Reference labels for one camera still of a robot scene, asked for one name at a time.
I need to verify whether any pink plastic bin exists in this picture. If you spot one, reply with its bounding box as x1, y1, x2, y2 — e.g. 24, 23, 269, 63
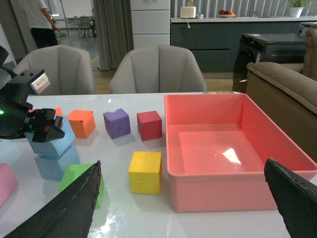
164, 94, 317, 212

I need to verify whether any fruit bowl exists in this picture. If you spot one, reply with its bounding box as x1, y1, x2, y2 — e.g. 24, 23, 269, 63
218, 9, 236, 18

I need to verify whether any right notched purple foam block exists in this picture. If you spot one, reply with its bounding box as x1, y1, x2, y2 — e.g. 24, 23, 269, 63
103, 109, 131, 139

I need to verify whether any beige chair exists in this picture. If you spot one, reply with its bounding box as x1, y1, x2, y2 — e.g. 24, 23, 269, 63
109, 45, 207, 94
14, 45, 95, 96

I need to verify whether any grey curtain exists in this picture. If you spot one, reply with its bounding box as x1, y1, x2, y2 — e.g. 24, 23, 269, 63
93, 0, 133, 70

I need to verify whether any dark grey counter cabinet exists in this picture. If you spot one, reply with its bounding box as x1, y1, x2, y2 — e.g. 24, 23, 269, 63
170, 16, 317, 73

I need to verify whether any small teal bowl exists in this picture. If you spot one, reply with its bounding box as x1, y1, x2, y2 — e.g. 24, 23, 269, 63
196, 12, 204, 19

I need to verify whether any right beige chair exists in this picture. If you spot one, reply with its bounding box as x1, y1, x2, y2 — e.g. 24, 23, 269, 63
109, 45, 207, 94

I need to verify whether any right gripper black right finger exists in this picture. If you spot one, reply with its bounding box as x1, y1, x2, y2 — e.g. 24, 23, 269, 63
264, 158, 317, 238

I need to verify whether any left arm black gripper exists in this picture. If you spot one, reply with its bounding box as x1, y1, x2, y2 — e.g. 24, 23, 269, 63
0, 69, 65, 143

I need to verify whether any white drawer cabinet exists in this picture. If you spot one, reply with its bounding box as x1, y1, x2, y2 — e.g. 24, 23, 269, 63
130, 0, 170, 49

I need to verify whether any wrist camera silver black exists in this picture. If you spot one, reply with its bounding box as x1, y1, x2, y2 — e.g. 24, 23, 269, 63
30, 72, 51, 95

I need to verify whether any pink foam block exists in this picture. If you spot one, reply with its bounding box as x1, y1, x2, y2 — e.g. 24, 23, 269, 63
0, 163, 18, 206

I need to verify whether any left beige chair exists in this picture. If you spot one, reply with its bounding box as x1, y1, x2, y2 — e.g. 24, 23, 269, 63
14, 45, 95, 96

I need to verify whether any orange foam block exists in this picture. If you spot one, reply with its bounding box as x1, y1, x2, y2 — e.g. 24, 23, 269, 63
55, 108, 63, 116
67, 110, 96, 138

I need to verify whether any green foam block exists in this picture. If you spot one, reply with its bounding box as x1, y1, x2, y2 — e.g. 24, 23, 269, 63
58, 163, 105, 209

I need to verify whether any white toaster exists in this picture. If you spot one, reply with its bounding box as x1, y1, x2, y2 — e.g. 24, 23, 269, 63
180, 6, 196, 18

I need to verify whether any left orange foam block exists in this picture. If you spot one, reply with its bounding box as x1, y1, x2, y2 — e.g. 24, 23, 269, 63
55, 108, 63, 116

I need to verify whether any light blue foam block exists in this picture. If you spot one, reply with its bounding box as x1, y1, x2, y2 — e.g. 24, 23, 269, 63
25, 116, 76, 157
35, 144, 80, 181

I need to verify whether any right dark red foam block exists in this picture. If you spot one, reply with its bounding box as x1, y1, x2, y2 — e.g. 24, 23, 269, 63
137, 111, 162, 141

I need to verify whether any person in white shirt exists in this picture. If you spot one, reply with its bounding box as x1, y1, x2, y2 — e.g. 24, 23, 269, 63
19, 0, 60, 49

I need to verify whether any brown sofa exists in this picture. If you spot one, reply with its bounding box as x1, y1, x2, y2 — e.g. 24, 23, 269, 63
246, 28, 317, 161

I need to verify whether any yellow foam block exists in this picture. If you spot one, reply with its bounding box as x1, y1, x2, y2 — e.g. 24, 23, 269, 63
128, 151, 162, 195

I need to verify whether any black appliance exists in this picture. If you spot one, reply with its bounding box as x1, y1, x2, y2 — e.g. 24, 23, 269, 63
232, 33, 306, 93

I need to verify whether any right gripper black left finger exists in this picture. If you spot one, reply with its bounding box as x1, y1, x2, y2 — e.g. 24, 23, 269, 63
5, 161, 102, 238

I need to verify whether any right orange foam block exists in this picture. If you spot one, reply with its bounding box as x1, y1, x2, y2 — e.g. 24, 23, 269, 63
67, 110, 96, 138

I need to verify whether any potted plant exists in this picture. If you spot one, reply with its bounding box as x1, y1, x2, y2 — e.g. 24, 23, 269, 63
284, 0, 313, 18

